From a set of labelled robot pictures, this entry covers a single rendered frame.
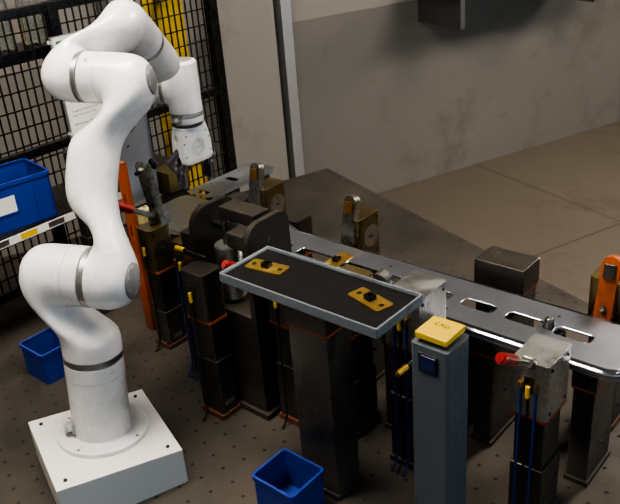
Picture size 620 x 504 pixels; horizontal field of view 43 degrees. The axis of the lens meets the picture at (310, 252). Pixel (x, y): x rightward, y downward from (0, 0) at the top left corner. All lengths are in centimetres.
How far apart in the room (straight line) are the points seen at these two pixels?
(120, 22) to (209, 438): 92
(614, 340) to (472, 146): 374
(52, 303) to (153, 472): 40
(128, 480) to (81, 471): 9
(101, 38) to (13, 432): 94
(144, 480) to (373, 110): 335
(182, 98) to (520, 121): 374
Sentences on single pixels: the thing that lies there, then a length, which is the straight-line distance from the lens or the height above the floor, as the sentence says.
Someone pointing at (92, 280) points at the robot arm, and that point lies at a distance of 152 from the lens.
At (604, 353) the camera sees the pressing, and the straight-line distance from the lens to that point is 155.
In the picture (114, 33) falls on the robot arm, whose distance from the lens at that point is 166.
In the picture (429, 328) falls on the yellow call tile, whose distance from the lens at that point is 129.
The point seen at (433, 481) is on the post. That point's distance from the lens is 144.
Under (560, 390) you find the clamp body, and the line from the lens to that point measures 148.
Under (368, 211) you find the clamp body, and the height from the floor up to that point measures 105.
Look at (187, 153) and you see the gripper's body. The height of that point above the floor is 121.
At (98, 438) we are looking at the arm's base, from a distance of 172.
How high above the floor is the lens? 185
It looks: 26 degrees down
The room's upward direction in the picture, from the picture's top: 5 degrees counter-clockwise
